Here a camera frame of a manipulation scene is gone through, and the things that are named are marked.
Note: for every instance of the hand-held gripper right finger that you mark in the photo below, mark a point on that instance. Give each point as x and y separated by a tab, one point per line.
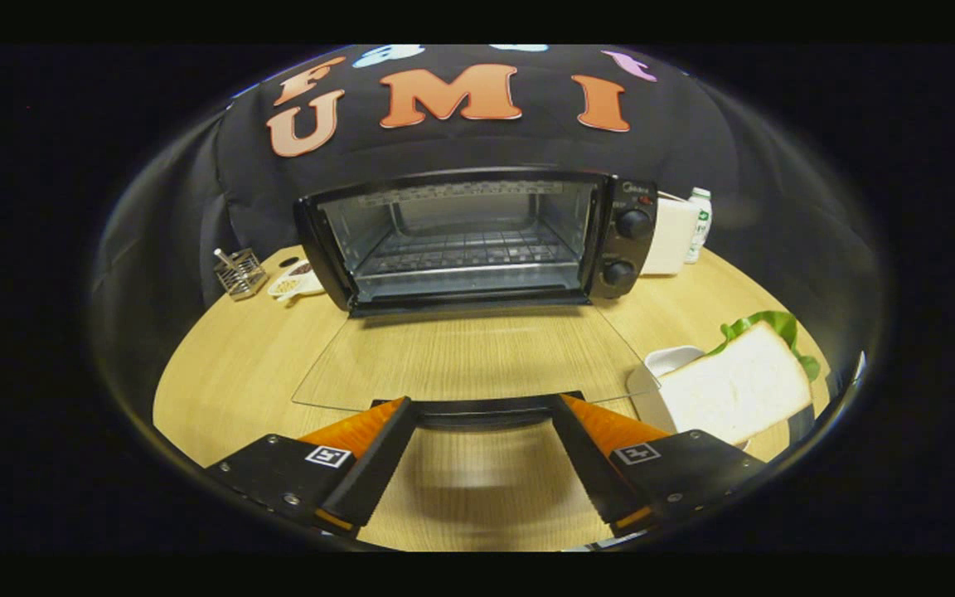
585	456

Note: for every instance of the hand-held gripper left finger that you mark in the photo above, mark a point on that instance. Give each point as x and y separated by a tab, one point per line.
382	460

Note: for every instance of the lettuce bread sandwich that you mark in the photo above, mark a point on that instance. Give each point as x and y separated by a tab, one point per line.
734	385

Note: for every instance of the black toaster oven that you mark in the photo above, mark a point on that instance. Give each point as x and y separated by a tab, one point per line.
627	249

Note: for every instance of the white pop-up toaster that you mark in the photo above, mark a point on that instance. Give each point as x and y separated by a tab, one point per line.
668	236

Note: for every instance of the white square tray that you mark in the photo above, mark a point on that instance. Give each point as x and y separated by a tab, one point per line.
668	361

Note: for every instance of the small white snack dish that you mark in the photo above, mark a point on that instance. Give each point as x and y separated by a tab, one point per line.
295	283

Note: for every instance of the white bottle green label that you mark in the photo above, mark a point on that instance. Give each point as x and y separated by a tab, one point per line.
700	224

